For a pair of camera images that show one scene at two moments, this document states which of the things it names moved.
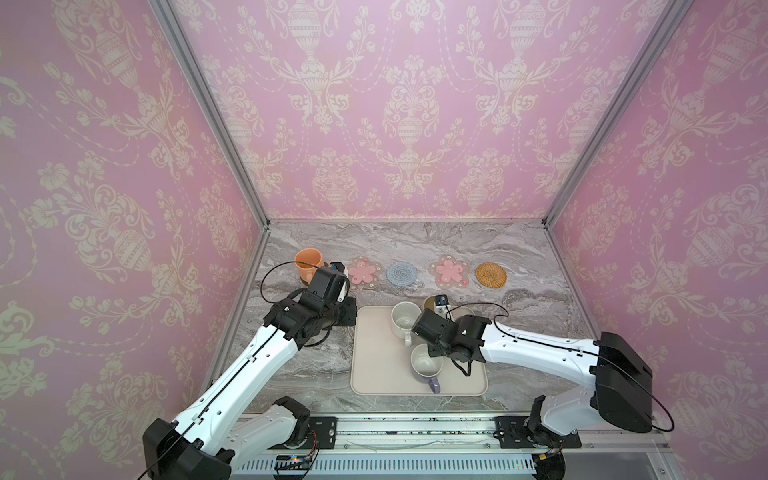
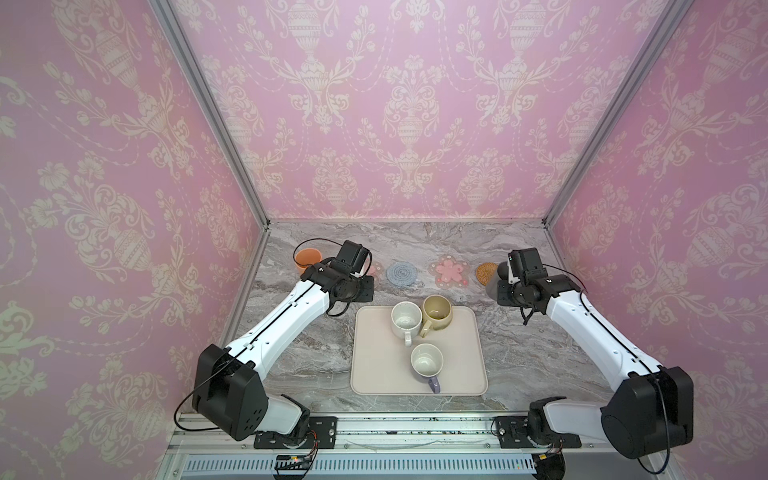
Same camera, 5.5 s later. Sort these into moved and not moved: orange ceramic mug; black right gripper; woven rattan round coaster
Moved: black right gripper
Not moved: woven rattan round coaster; orange ceramic mug
